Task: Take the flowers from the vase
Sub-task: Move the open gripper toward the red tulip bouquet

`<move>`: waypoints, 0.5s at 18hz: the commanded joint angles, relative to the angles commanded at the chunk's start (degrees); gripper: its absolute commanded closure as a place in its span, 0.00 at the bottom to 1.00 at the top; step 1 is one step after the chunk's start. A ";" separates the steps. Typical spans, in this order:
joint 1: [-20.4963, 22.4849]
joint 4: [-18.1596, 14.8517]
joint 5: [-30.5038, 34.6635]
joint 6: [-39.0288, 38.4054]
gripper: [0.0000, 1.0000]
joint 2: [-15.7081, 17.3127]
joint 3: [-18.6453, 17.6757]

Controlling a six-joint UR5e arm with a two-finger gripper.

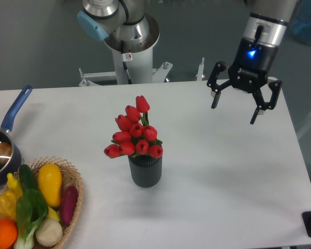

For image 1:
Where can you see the dark ribbed vase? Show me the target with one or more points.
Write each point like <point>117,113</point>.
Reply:
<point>145,170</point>

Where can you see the green bok choy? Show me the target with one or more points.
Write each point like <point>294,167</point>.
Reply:
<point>31,210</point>

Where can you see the blue handled saucepan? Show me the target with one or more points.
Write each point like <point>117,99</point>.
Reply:
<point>6,127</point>

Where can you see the blue container in background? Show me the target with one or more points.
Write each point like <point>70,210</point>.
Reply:
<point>300,24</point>

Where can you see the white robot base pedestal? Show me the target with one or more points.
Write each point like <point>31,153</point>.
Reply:
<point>130,33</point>

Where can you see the woven wicker basket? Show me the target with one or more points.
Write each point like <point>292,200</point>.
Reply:
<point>70,176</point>

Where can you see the purple eggplant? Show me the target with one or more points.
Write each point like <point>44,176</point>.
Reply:
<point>68,204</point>

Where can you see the red tulip bouquet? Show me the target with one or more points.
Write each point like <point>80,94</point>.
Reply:
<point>136,137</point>

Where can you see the orange fruit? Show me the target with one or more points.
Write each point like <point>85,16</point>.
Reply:
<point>8,233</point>

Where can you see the small yellow pepper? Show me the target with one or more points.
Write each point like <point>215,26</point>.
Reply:
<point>14,185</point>

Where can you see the yellow squash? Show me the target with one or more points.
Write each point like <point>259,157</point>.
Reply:
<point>50,184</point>

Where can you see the bread roll in pan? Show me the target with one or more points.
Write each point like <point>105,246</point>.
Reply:
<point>5,152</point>

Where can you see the yellow bell pepper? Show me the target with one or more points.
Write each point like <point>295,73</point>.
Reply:
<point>8,202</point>

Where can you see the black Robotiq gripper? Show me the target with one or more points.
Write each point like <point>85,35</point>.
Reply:
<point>248,73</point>

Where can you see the yellow banana tip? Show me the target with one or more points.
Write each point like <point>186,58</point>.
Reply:
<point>53,214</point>

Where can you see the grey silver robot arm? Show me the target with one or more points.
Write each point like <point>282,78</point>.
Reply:
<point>266,25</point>

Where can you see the green cucumber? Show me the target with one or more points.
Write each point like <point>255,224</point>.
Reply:
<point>27,178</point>

